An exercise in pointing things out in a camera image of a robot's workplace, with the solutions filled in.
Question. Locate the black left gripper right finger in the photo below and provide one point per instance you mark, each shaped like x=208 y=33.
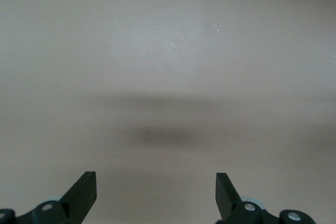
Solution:
x=228 y=200

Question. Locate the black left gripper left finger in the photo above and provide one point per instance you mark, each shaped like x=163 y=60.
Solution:
x=78 y=200

